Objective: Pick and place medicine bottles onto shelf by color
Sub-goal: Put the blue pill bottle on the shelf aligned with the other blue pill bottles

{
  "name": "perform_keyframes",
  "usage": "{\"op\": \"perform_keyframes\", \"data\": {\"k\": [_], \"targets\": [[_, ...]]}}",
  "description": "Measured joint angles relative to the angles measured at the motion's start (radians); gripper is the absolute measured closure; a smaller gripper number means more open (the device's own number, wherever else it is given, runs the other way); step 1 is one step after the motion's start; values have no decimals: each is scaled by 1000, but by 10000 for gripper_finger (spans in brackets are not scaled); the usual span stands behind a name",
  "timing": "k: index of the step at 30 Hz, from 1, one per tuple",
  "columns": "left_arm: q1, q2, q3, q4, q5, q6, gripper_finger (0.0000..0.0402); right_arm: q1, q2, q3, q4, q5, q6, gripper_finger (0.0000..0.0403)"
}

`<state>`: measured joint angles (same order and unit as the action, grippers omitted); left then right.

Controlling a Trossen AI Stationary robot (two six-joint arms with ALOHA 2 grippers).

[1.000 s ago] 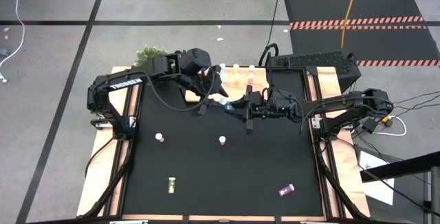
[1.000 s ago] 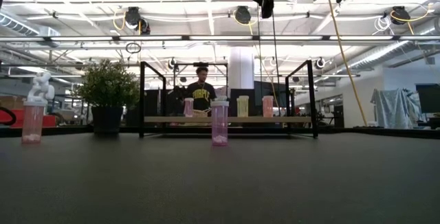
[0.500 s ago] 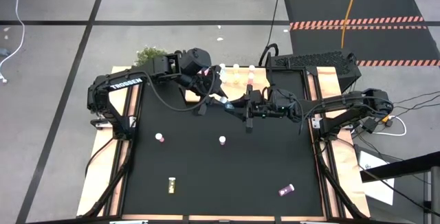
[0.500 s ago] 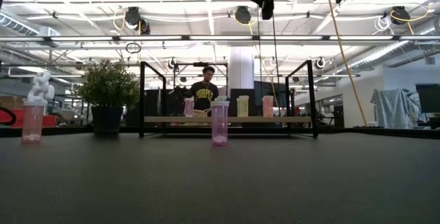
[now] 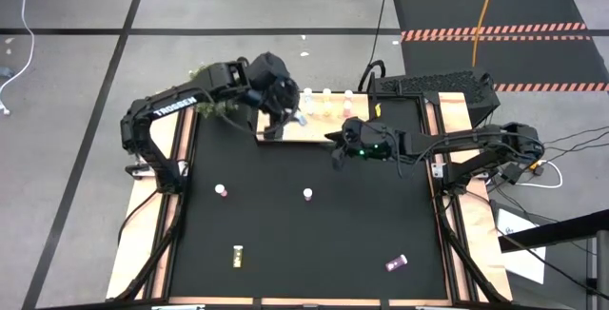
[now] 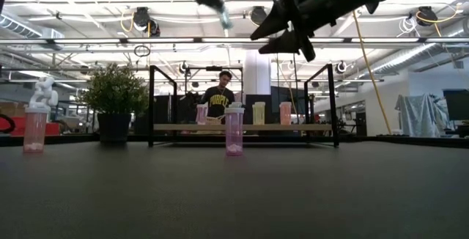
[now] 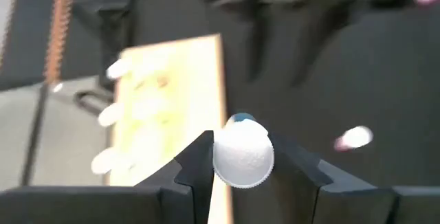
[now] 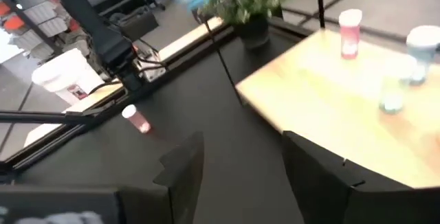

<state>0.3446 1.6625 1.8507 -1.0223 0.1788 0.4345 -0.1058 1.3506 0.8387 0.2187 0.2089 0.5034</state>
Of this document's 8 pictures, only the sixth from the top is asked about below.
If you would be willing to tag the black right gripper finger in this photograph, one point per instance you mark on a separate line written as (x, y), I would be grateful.
(278, 21)
(286, 44)

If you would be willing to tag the pink medicine bottle white cap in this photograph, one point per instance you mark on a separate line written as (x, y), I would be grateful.
(201, 114)
(234, 132)

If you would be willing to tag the silver ventilation duct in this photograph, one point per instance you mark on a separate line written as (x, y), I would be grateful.
(18, 26)
(403, 61)

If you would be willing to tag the long ceiling light strip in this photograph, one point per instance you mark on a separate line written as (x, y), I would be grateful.
(91, 41)

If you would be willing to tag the green potted plant black pot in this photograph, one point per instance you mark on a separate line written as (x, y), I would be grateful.
(113, 92)

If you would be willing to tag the wooden shelf black metal frame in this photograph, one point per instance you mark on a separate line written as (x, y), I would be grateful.
(176, 127)

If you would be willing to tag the dark table mat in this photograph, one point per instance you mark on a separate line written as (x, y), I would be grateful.
(234, 195)

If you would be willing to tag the yellow medicine bottle white cap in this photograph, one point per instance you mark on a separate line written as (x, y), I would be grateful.
(259, 114)

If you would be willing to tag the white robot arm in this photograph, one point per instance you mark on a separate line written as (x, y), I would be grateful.
(45, 94)

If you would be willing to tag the red box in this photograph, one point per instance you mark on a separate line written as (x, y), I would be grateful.
(55, 129)

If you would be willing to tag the person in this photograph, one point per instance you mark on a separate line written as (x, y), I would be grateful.
(219, 98)

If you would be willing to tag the black computer monitor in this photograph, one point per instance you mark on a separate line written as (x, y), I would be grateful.
(284, 94)
(456, 105)

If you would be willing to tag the beige woven basket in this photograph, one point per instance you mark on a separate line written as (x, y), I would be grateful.
(214, 120)

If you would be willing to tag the orange medicine bottle white cap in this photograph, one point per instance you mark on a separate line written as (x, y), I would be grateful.
(285, 114)

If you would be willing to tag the grey cloth cover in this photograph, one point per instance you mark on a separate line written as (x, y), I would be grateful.
(421, 116)

